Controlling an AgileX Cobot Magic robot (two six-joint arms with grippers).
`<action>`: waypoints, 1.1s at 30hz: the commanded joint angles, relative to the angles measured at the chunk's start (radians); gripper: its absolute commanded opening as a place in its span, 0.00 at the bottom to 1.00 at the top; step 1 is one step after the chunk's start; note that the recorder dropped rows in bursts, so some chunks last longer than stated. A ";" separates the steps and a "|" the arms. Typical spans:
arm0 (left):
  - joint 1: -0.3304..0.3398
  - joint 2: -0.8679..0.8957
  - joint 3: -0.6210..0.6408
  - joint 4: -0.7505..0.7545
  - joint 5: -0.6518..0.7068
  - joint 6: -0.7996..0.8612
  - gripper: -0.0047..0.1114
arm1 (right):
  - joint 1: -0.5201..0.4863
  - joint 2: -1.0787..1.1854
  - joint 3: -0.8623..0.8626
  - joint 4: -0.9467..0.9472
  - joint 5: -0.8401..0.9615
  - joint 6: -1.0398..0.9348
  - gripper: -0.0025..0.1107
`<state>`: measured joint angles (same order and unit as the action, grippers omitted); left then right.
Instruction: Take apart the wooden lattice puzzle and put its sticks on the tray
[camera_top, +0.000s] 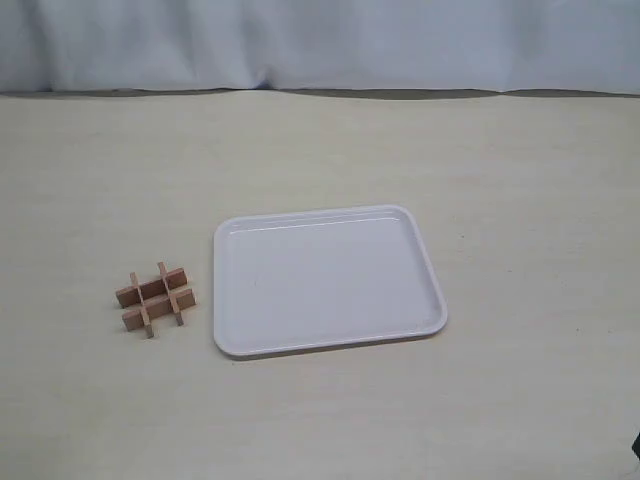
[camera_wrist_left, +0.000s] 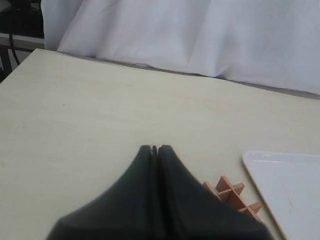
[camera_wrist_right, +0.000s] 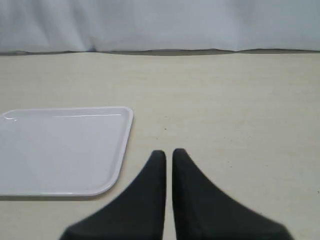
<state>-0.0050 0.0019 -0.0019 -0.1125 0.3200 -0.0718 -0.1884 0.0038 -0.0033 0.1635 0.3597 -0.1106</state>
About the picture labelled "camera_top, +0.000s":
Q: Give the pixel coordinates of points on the dark object at edge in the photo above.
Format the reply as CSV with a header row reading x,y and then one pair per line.
x,y
636,446

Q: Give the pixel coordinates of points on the white backdrop curtain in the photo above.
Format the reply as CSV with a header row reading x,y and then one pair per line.
x,y
355,45

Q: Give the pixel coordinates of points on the wooden notched puzzle piece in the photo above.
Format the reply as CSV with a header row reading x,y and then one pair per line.
x,y
157,307
171,296
142,308
131,295

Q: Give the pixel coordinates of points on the white plastic tray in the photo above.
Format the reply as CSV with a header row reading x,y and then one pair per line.
x,y
322,279

